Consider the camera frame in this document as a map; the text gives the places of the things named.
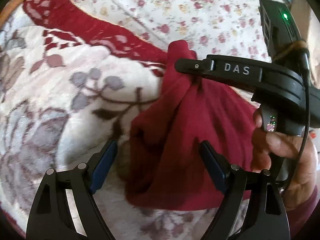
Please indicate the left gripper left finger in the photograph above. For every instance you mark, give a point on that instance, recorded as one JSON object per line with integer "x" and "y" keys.
{"x": 50, "y": 216}

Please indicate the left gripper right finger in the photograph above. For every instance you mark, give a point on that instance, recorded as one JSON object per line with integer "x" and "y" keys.
{"x": 266, "y": 217}

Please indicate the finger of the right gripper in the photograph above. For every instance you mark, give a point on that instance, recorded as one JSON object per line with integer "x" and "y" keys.
{"x": 195, "y": 67}

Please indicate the dark red small garment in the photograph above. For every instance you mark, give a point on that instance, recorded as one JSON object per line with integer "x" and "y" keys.
{"x": 166, "y": 170}

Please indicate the white floral quilt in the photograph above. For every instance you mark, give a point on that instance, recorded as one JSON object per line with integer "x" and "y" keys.
{"x": 224, "y": 27}

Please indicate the red white floral plush blanket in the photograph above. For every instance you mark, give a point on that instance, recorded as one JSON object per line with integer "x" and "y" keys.
{"x": 63, "y": 95}

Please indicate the black camera box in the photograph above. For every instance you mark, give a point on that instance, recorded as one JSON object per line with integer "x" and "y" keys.
{"x": 279, "y": 27}

